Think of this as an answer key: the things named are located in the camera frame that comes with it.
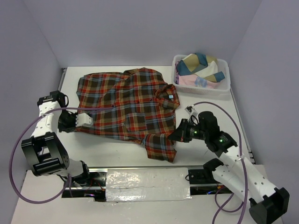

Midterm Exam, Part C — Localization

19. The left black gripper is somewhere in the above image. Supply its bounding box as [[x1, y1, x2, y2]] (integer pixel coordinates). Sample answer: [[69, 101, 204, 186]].
[[57, 109, 81, 133]]

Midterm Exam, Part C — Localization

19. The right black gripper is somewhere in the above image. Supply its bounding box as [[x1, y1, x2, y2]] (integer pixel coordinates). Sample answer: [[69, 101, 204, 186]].
[[167, 118, 208, 142]]

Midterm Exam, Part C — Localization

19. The red brown plaid shirt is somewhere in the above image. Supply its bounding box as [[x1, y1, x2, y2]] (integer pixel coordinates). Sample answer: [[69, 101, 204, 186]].
[[76, 68, 180, 162]]

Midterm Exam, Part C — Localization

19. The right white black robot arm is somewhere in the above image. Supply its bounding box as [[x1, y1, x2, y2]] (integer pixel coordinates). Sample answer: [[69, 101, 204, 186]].
[[169, 111, 290, 224]]

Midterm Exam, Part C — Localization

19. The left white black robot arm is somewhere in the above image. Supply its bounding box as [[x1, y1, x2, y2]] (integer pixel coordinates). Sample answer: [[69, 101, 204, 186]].
[[21, 91, 93, 186]]

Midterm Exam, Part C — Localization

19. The silver foil cover plate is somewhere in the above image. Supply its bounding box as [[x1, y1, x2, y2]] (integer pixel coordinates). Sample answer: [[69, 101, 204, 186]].
[[105, 168, 191, 202]]

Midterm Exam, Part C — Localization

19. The white plastic basket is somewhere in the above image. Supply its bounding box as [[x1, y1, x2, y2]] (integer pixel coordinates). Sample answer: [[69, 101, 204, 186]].
[[171, 55, 231, 95]]

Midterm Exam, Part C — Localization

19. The blue beige checked cloth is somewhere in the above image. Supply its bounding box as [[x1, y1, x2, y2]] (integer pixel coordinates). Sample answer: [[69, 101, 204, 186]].
[[176, 53, 225, 83]]

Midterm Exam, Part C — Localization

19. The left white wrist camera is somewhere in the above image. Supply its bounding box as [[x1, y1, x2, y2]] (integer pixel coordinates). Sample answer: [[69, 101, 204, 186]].
[[75, 113, 93, 127]]

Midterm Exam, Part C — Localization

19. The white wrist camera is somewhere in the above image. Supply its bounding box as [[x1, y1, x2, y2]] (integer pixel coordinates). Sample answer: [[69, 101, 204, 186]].
[[185, 105, 198, 123], [75, 113, 93, 127]]

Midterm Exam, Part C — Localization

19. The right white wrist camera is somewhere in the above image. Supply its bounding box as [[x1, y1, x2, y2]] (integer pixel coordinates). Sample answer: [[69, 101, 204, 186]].
[[185, 105, 198, 123]]

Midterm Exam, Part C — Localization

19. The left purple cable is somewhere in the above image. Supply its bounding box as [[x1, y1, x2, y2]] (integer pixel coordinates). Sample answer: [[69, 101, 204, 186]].
[[8, 106, 113, 203]]

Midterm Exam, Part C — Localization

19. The purple cable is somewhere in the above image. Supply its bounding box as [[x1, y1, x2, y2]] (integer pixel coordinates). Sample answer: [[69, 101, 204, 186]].
[[191, 101, 249, 224], [8, 106, 113, 203]]

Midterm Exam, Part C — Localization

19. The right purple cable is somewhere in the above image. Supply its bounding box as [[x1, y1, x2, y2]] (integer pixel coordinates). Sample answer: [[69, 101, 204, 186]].
[[191, 101, 249, 224]]

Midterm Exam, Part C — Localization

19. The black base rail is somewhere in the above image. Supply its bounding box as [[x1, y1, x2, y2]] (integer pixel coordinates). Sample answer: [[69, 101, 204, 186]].
[[62, 168, 231, 202]]

